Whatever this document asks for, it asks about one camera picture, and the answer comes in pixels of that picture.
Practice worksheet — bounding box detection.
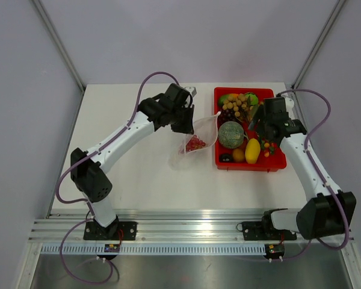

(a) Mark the yellow mango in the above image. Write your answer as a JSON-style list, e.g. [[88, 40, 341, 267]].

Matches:
[[245, 138, 261, 164]]

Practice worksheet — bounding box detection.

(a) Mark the clear zip top bag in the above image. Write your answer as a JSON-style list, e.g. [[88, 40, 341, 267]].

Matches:
[[168, 111, 221, 170]]

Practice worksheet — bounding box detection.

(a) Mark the pink red grape bunch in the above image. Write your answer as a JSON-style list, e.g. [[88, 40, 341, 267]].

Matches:
[[185, 135, 206, 152]]

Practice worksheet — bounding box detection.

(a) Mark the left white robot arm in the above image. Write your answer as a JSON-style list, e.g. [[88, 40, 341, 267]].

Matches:
[[70, 84, 196, 241]]

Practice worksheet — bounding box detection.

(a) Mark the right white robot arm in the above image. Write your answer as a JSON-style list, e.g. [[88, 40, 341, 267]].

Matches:
[[250, 96, 356, 240]]

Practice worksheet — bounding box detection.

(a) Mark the green leafy vegetable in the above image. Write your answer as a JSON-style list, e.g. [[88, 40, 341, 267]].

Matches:
[[244, 92, 259, 107]]

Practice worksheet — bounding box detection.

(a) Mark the tan longan bunch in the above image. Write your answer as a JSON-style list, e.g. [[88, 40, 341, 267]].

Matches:
[[221, 93, 249, 118]]

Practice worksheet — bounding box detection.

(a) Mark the green netted melon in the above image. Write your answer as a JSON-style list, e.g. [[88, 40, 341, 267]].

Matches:
[[218, 121, 244, 149]]

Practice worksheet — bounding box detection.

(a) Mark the dark red grape bunch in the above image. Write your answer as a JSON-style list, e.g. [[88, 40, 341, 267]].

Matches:
[[220, 109, 235, 122]]

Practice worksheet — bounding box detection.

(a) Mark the red plastic tray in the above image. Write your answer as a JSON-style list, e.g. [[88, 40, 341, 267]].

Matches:
[[214, 87, 288, 172]]

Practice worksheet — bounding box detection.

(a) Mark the small orange fruit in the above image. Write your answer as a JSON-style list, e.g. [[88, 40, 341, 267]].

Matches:
[[232, 149, 245, 163]]

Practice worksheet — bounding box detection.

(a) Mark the black dark fruit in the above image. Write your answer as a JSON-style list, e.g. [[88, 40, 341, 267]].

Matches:
[[219, 154, 233, 163]]

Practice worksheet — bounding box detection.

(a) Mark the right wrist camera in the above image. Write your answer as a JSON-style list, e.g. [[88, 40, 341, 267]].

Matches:
[[277, 94, 295, 110]]

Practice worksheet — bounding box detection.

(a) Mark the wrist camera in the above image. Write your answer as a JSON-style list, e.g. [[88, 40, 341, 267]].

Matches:
[[277, 94, 295, 110], [184, 86, 197, 98]]

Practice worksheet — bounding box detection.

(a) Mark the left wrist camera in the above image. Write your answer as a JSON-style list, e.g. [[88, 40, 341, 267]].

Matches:
[[184, 86, 197, 98]]

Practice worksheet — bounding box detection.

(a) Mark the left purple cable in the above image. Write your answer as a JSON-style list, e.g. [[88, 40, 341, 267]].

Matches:
[[55, 71, 181, 285]]

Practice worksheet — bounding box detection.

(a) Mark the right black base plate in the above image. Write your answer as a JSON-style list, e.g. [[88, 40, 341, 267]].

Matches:
[[236, 221, 297, 241]]

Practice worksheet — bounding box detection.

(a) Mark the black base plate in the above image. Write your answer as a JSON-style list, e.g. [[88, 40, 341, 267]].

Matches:
[[236, 221, 297, 241], [83, 221, 138, 241]]

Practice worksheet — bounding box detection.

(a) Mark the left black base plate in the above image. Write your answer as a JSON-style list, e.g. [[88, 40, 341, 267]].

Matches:
[[83, 221, 138, 241]]

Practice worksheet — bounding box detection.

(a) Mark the right aluminium frame post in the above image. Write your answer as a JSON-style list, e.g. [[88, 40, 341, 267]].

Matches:
[[291, 0, 348, 89]]

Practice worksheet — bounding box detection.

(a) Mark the aluminium frame post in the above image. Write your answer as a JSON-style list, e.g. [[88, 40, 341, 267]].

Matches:
[[30, 0, 86, 95], [291, 0, 348, 89]]

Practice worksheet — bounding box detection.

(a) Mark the left aluminium frame post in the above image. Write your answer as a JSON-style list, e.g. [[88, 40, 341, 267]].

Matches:
[[30, 0, 86, 95]]

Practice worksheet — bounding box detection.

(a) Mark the aluminium rail beam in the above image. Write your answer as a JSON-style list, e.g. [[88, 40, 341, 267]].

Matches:
[[28, 210, 356, 244]]

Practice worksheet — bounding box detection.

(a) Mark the white slotted cable duct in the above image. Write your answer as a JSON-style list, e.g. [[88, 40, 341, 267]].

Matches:
[[41, 243, 266, 256]]

